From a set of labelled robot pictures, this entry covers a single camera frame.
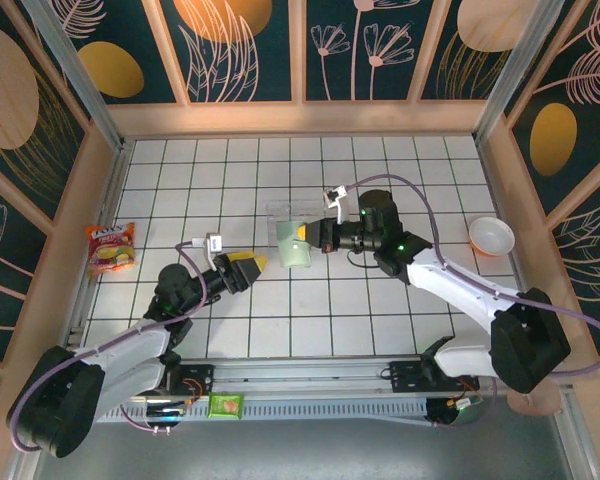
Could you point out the green snack packet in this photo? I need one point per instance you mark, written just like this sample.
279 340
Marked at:
225 406

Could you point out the pale green card holder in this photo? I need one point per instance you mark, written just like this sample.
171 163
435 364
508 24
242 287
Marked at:
292 250

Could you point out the round electronics base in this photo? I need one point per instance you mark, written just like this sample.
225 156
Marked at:
455 412
165 415

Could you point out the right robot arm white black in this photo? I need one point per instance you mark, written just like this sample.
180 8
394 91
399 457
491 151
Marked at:
460 290

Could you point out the clear plastic bag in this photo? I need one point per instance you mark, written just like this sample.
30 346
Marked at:
280 210

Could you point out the white bowl orange outside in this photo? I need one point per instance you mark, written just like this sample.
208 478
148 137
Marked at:
490 235

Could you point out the pale pink round object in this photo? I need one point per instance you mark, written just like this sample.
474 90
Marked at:
535 402

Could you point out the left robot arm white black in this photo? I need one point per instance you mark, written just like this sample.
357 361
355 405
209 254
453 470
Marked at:
130 340

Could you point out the aluminium frame post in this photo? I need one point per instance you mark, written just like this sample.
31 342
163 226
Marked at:
81 80
522 75

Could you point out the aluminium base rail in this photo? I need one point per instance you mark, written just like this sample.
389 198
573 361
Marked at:
300 375

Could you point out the red orange candy bag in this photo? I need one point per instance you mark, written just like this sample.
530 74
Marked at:
110 247

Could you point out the aluminium table side rail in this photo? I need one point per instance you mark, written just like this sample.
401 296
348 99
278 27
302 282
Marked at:
109 200

